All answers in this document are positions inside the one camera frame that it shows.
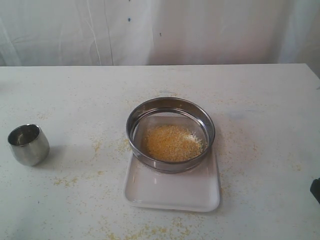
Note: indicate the stainless steel cup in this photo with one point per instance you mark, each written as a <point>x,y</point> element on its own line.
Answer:
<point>28,144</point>

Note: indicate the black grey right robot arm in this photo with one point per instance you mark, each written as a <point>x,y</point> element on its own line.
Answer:
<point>315,189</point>

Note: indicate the white rectangular plastic tray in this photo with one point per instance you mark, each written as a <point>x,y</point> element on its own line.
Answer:
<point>195,190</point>

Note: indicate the yellow millet grains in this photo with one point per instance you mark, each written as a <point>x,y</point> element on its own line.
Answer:
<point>172,143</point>

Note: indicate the round steel mesh sieve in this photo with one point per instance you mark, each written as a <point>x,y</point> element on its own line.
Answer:
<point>173,111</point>

